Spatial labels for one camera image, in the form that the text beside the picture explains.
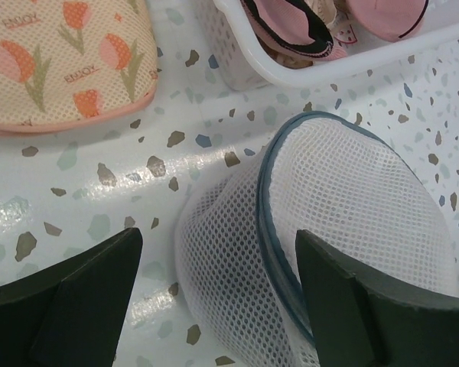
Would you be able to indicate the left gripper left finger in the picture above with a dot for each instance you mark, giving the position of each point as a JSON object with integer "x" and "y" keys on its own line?
{"x": 71, "y": 313}

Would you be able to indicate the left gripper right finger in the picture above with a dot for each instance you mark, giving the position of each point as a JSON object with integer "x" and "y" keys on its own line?
{"x": 360, "y": 316}

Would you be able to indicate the round white mesh laundry bag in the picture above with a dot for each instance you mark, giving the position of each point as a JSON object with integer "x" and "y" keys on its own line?
{"x": 234, "y": 245}

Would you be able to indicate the tulip print mesh laundry bag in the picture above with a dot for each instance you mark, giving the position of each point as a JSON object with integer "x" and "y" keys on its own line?
{"x": 67, "y": 64}

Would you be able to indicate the white plastic basket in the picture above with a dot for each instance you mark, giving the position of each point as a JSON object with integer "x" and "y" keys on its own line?
{"x": 245, "y": 64}

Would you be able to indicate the pink beige bra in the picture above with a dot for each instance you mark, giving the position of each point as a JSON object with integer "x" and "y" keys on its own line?
{"x": 308, "y": 28}

